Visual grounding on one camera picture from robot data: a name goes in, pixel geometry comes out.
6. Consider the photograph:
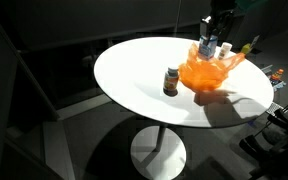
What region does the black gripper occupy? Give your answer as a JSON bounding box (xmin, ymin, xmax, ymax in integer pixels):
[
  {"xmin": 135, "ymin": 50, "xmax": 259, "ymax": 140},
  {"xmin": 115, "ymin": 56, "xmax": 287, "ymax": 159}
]
[{"xmin": 199, "ymin": 9, "xmax": 235, "ymax": 45}]

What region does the blue clear plastic container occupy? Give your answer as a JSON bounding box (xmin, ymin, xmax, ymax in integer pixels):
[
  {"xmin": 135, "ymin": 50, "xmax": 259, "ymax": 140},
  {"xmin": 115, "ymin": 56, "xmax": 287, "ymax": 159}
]
[{"xmin": 198, "ymin": 34, "xmax": 218, "ymax": 62}]

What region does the orange plastic bag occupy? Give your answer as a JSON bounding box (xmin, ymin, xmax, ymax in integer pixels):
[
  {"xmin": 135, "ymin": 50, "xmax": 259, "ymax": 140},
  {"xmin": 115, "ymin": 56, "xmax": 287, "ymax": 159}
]
[{"xmin": 178, "ymin": 42, "xmax": 247, "ymax": 94}]

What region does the white bottle white cap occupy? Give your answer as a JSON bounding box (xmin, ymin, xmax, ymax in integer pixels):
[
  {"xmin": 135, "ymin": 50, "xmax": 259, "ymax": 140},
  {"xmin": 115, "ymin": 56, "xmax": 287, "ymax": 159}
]
[{"xmin": 217, "ymin": 42, "xmax": 233, "ymax": 61}]

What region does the yellow plastic object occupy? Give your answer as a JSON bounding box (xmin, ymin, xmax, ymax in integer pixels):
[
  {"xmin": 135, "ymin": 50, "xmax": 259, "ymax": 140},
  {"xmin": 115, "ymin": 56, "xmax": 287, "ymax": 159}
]
[{"xmin": 240, "ymin": 42, "xmax": 253, "ymax": 55}]

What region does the thin grey pole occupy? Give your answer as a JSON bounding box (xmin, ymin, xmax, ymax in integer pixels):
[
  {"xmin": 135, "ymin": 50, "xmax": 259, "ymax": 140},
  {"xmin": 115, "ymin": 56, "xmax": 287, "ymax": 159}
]
[{"xmin": 174, "ymin": 0, "xmax": 182, "ymax": 38}]

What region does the white paper card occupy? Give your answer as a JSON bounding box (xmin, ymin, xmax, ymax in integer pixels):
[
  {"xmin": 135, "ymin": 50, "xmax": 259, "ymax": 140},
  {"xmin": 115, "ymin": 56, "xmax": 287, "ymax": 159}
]
[{"xmin": 249, "ymin": 34, "xmax": 261, "ymax": 48}]

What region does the orange label vitamin bottle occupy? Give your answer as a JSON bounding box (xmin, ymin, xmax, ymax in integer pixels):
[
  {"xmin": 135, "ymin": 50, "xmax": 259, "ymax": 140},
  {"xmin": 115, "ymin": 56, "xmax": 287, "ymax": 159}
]
[{"xmin": 162, "ymin": 65, "xmax": 180, "ymax": 98}]

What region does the orange bottle orange cap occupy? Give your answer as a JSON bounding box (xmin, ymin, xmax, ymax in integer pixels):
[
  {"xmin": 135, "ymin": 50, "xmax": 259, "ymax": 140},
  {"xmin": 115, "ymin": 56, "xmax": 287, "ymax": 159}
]
[{"xmin": 269, "ymin": 68, "xmax": 285, "ymax": 83}]

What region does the blue printed packet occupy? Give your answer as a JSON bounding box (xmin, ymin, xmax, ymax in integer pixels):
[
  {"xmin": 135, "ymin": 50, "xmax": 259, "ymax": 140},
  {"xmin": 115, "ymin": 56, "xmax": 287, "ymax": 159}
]
[{"xmin": 270, "ymin": 79, "xmax": 287, "ymax": 93}]

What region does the metal mesh plate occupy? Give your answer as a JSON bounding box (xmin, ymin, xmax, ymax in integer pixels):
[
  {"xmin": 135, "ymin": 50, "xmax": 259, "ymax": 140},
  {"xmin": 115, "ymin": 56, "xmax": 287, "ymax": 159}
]
[{"xmin": 265, "ymin": 101, "xmax": 285, "ymax": 116}]

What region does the dark shelf unit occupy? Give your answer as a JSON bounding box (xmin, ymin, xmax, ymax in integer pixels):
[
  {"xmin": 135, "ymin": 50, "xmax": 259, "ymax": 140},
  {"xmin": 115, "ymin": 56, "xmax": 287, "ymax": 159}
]
[{"xmin": 17, "ymin": 0, "xmax": 215, "ymax": 54}]

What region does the black equipment stand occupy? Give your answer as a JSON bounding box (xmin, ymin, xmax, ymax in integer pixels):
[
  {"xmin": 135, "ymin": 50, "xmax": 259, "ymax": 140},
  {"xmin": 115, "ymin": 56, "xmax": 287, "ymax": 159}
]
[{"xmin": 238, "ymin": 94, "xmax": 288, "ymax": 180}]

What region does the white table pedestal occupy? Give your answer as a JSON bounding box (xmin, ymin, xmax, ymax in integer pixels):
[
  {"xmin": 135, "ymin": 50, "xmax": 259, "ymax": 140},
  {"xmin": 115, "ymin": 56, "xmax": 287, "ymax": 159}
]
[{"xmin": 130, "ymin": 123, "xmax": 187, "ymax": 180}]

